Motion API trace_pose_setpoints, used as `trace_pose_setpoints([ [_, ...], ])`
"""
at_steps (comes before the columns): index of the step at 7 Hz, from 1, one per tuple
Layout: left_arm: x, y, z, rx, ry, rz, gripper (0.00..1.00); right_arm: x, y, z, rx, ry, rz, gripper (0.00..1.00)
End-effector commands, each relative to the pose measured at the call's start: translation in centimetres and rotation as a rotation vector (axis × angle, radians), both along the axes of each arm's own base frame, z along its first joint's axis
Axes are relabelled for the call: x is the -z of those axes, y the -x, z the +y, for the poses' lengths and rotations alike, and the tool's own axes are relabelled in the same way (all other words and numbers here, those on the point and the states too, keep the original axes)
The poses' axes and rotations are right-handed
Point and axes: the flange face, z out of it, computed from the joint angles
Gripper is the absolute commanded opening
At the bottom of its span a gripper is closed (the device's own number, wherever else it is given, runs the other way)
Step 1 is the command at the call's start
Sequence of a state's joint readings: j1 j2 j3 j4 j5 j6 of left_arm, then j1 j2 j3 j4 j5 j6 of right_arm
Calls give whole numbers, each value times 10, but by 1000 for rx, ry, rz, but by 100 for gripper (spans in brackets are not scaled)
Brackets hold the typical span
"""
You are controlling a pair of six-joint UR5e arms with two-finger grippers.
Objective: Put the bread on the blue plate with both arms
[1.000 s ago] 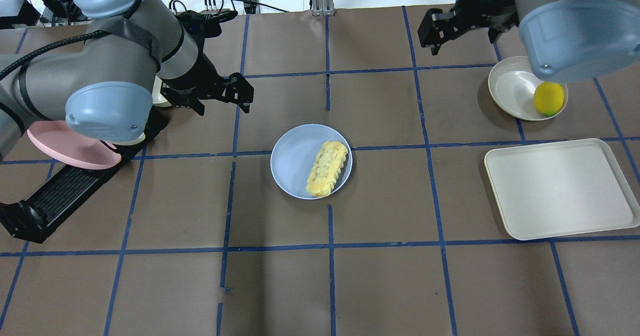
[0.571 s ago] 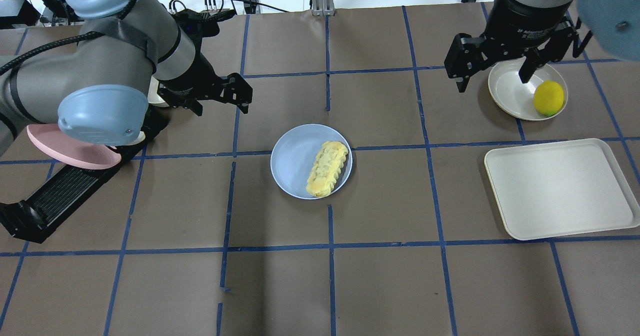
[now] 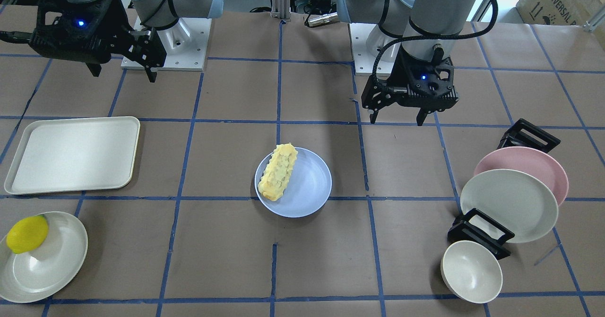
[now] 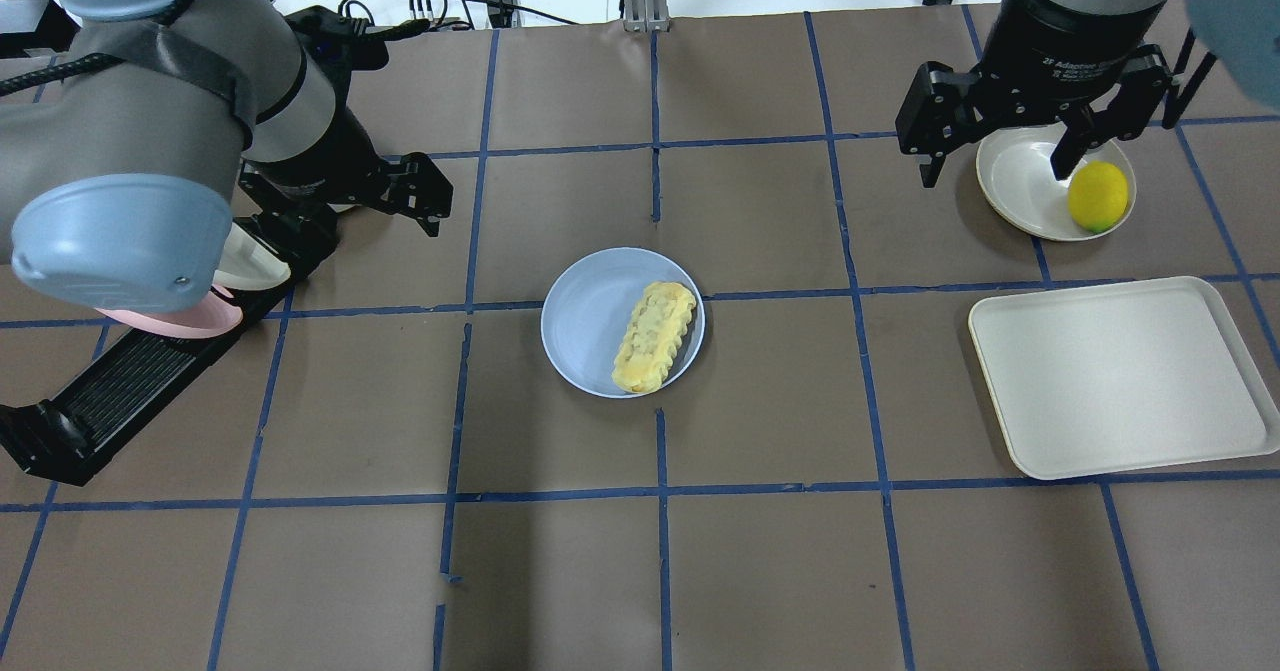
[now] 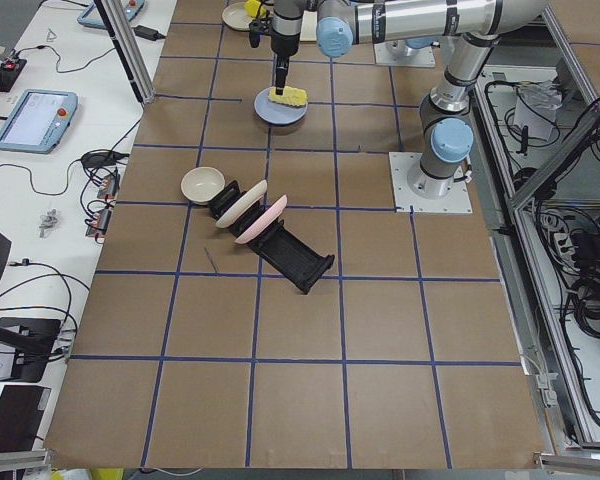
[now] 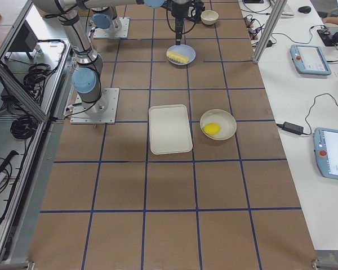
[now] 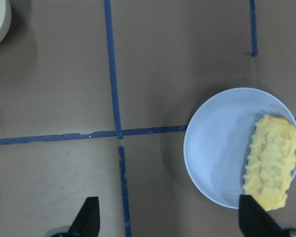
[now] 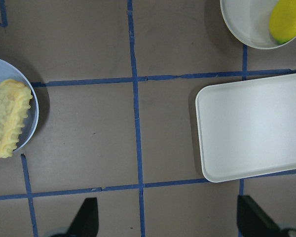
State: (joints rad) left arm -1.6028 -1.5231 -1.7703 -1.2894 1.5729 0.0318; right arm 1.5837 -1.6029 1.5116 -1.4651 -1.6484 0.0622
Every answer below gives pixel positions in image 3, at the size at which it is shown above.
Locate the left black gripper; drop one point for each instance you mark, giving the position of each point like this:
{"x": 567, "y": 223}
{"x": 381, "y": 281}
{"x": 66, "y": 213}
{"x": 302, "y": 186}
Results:
{"x": 398, "y": 74}

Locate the cream plate under lemon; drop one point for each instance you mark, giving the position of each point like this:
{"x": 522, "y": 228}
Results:
{"x": 40, "y": 273}

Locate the cream plate in rack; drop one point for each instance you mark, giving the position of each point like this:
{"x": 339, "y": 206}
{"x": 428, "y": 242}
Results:
{"x": 516, "y": 200}

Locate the pink plate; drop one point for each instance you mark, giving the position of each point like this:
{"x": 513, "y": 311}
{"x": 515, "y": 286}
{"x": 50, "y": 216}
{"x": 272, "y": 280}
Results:
{"x": 532, "y": 161}

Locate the cream rectangular tray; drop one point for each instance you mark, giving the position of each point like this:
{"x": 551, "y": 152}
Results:
{"x": 74, "y": 155}

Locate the yellow orange bread roll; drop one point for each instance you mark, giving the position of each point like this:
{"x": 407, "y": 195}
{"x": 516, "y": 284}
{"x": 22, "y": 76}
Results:
{"x": 277, "y": 173}

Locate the silver cylindrical connector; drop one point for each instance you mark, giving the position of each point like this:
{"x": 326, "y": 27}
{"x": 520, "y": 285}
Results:
{"x": 324, "y": 19}

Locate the black dish rack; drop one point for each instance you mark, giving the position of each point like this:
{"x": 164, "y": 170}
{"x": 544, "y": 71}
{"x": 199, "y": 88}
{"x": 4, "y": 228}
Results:
{"x": 478, "y": 227}

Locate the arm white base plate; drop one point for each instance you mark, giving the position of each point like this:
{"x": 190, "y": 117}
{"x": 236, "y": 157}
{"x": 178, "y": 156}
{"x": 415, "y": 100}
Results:
{"x": 366, "y": 42}
{"x": 186, "y": 45}

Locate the yellow lemon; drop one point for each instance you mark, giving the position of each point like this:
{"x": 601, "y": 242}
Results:
{"x": 27, "y": 234}

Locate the cardboard box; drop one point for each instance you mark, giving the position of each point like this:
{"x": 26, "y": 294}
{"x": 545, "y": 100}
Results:
{"x": 557, "y": 12}

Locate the blue plate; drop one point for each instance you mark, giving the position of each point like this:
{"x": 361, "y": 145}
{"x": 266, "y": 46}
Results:
{"x": 308, "y": 189}

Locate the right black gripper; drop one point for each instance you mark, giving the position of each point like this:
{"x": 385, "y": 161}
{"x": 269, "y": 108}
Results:
{"x": 122, "y": 30}

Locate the black power adapter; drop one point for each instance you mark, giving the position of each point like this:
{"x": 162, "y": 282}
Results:
{"x": 320, "y": 7}

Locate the cream bowl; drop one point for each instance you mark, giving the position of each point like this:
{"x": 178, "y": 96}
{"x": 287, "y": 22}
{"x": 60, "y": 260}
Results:
{"x": 471, "y": 272}

